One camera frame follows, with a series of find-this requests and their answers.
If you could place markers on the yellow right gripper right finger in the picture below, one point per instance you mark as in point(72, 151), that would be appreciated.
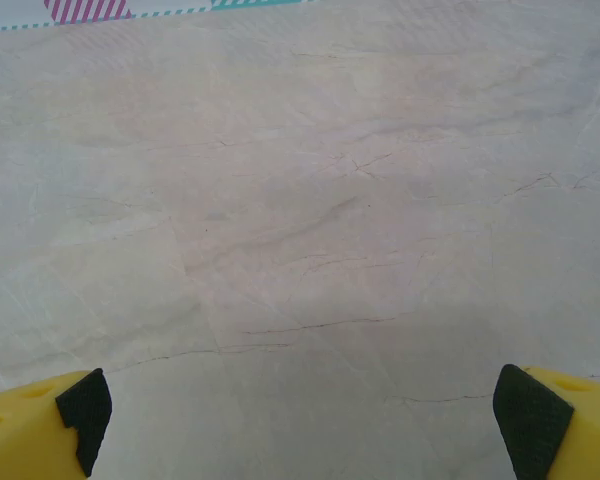
point(570, 430)

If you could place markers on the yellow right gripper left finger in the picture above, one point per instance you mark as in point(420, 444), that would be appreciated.
point(25, 440)

